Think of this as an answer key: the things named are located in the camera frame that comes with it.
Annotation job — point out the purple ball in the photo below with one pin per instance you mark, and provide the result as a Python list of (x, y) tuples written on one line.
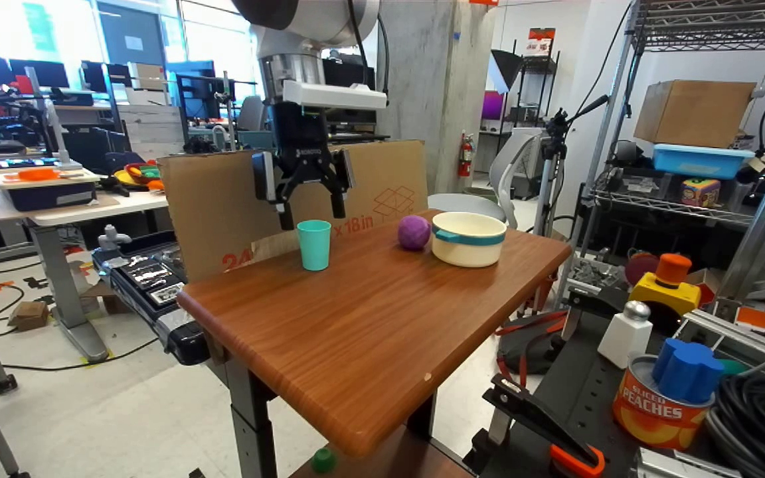
[(415, 232)]

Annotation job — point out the colourful cube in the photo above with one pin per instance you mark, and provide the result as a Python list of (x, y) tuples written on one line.
[(702, 192)]

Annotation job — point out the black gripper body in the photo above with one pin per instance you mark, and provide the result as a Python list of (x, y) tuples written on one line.
[(301, 132)]

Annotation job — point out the brown cardboard panel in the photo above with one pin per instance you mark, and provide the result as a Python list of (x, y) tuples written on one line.
[(214, 207)]

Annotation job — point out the blue bin with orange plate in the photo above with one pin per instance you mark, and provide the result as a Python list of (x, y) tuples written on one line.
[(38, 180)]

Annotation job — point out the white shaker bottle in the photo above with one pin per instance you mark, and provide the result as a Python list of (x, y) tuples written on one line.
[(622, 334)]

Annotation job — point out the metal shelf rack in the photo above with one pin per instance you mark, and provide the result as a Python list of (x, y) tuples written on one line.
[(649, 203)]

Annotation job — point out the blue plastic tray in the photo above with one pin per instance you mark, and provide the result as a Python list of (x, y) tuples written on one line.
[(702, 159)]

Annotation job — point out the small white figure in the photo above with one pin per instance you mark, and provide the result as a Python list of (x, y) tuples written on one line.
[(113, 239)]

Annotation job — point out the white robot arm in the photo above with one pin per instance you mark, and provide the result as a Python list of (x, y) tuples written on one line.
[(306, 26)]

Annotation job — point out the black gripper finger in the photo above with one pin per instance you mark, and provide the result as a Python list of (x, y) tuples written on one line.
[(285, 203), (339, 195)]

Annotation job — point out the small green ball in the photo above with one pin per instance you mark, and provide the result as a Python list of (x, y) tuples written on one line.
[(322, 459)]

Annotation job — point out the red fire extinguisher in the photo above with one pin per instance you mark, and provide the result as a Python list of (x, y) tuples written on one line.
[(465, 158)]

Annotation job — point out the large cardboard box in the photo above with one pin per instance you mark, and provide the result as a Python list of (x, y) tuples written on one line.
[(692, 108)]

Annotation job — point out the blue faceted cap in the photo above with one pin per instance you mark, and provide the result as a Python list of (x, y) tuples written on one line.
[(690, 369)]

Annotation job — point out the grey chair with white frame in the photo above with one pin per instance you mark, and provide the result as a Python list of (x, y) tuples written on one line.
[(498, 180)]

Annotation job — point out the teal plastic cup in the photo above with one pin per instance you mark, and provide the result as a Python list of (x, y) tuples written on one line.
[(314, 245)]

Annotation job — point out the white pot with teal rim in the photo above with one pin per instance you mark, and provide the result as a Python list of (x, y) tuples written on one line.
[(468, 239)]

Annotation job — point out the yellow box with orange button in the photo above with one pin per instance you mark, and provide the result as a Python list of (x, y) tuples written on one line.
[(666, 286)]

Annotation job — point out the white desk with grey legs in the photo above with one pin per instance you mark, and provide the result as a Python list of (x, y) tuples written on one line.
[(73, 265)]

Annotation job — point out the tripod with black camera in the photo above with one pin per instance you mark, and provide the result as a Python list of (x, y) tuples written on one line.
[(560, 146)]

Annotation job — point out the peaches tin can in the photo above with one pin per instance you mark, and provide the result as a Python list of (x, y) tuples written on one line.
[(658, 414)]

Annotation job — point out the white wrist mount plate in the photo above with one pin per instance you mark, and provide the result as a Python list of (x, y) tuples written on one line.
[(332, 94)]

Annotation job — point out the black rail device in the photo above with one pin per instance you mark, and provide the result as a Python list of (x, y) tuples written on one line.
[(146, 286)]

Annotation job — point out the aluminium extrusion rail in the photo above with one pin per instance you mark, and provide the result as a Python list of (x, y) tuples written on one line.
[(744, 332)]

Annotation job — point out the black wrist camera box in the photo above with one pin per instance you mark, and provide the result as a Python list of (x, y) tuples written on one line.
[(265, 175)]

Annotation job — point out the black perforated base board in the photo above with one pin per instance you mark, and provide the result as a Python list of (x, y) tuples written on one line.
[(577, 373)]

